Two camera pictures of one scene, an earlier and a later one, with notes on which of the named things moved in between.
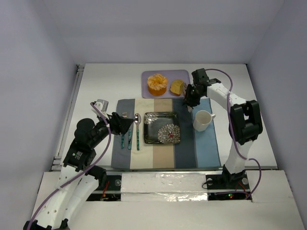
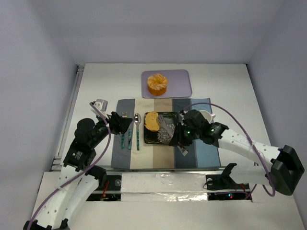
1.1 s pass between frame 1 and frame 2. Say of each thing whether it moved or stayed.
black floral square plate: stayed
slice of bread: moved
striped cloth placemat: stayed
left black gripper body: stayed
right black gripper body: moved
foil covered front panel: stayed
